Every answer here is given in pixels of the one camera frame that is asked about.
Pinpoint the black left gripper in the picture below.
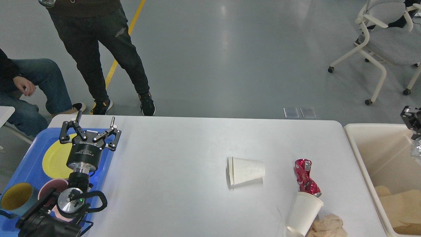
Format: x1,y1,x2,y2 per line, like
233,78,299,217
58,110,121,173

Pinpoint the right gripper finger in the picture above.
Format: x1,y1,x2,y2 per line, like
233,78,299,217
400,106,421,141

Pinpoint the aluminium foil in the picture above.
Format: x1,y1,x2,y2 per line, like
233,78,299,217
410,137,421,165

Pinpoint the yellow plastic plate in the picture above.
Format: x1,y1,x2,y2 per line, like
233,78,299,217
42,141,73,180

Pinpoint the pink mug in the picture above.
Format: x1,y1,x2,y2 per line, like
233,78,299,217
37,179,72,222

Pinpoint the brown paper front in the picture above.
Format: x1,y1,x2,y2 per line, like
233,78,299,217
307,214,348,237

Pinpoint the white paper cup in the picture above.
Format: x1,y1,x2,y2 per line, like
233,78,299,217
227,157,265,186
286,192,324,237

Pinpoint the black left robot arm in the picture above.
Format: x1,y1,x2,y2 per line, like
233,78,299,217
15,112,121,237

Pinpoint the white plastic bin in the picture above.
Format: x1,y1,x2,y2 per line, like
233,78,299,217
344,123,420,237

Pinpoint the grey office chair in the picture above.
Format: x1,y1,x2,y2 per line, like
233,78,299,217
328,0,420,105

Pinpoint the white table edge left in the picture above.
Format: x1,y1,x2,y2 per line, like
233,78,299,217
0,106,15,127

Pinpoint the teal mug yellow inside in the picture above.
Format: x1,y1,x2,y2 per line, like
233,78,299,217
1,182,39,216

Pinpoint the seated person in jeans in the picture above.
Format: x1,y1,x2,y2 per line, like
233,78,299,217
0,50,86,137

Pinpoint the person in black trousers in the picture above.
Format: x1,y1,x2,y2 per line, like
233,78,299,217
39,0,156,116

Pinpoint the crushed red can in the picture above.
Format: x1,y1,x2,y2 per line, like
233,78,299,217
294,159,322,198

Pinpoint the lying white paper cup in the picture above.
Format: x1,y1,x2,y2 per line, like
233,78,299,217
227,157,265,186

